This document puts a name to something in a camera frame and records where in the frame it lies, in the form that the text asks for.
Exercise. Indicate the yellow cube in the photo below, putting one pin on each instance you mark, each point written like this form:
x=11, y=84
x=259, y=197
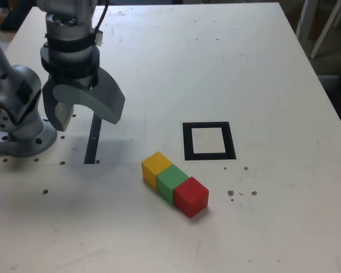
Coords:
x=156, y=163

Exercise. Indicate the black tape strip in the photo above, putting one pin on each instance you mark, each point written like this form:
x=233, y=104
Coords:
x=92, y=148

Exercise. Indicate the red cube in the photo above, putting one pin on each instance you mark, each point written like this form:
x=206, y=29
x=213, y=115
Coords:
x=191, y=193

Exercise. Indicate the black tape square outline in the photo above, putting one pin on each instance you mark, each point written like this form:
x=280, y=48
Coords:
x=207, y=124

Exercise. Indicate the white furniture leg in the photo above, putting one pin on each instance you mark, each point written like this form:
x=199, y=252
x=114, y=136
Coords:
x=326, y=31

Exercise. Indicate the dark background object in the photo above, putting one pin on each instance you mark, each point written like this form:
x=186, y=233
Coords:
x=8, y=17

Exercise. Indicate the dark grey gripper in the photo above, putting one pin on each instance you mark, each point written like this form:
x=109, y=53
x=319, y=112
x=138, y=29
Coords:
x=74, y=81

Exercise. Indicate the green cube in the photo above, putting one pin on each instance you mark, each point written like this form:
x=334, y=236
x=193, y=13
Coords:
x=172, y=176

